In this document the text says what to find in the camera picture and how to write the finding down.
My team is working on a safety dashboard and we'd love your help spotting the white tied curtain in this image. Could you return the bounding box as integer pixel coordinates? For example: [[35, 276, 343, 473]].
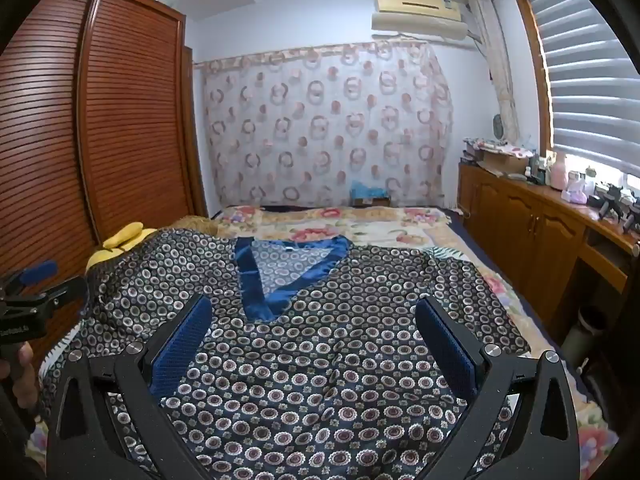
[[469, 0, 521, 142]]

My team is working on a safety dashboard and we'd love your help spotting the grey striped window blind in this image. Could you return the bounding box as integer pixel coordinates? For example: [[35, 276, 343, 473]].
[[520, 0, 640, 177]]

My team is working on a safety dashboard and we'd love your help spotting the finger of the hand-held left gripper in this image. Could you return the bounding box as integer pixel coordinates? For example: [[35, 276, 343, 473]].
[[0, 260, 59, 288], [27, 276, 91, 313]]

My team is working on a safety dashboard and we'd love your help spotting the beige air conditioner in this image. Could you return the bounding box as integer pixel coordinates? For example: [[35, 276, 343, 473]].
[[371, 0, 472, 42]]

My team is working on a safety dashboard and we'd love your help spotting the black tripod gadget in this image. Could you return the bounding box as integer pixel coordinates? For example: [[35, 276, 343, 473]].
[[597, 185, 637, 234]]

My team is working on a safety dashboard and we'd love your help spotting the pink figurine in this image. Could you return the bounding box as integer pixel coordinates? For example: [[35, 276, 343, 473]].
[[562, 172, 589, 204]]

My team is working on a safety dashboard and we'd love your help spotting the blue folded cloth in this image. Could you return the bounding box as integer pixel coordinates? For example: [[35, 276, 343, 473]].
[[350, 180, 391, 201]]

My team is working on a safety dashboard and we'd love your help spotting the floral cloth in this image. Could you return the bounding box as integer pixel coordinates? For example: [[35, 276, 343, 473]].
[[462, 136, 536, 157]]

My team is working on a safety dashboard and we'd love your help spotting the ring patterned wall curtain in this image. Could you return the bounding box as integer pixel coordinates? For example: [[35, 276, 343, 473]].
[[194, 40, 455, 209]]

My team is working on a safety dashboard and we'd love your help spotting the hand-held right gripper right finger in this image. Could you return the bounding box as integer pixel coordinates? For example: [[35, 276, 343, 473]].
[[415, 295, 582, 480]]

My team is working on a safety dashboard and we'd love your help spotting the floral blanket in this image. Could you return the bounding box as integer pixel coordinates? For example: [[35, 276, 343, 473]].
[[30, 205, 621, 480]]

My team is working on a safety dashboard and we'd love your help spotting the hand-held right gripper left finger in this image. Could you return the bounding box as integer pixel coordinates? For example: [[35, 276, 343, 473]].
[[45, 294, 236, 480]]

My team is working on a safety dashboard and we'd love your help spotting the wooden louvred wardrobe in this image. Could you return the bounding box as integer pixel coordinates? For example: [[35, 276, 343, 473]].
[[0, 0, 209, 361]]

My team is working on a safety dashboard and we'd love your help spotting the yellow plush toy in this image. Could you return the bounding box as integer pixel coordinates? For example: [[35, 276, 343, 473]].
[[85, 221, 161, 275]]

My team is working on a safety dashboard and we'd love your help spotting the wooden cabinet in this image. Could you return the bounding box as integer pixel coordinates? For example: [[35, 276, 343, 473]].
[[457, 160, 640, 352]]

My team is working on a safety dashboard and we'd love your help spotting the pink bottle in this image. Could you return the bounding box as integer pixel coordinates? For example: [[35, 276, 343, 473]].
[[550, 152, 569, 191]]

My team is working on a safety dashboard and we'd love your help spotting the person's left hand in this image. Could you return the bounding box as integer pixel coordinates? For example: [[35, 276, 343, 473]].
[[0, 346, 41, 413]]

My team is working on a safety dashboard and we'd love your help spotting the grey waste bin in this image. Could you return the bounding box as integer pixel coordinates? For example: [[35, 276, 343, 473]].
[[574, 307, 609, 362]]

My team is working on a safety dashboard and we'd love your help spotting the cardboard box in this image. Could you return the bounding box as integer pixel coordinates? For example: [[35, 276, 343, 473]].
[[479, 152, 532, 177]]

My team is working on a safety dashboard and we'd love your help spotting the dark blue patterned shirt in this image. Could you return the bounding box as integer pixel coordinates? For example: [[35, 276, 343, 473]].
[[40, 227, 532, 480]]

